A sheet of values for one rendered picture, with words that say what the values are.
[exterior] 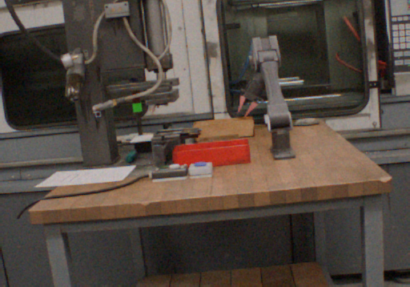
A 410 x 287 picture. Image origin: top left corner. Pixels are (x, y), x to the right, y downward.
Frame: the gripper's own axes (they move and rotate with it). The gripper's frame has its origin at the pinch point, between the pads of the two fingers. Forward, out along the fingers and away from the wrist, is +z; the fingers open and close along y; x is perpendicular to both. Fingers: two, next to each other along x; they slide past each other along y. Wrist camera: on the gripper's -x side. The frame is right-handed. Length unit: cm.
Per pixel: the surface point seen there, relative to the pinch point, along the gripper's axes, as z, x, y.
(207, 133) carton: 13.6, 5.9, 9.5
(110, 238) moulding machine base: 92, -35, 29
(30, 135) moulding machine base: 62, -34, 89
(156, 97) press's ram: 5, 40, 31
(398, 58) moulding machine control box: -53, -16, -53
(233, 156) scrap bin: 10, 54, -1
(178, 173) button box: 19, 68, 12
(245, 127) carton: 4.3, 5.8, -3.6
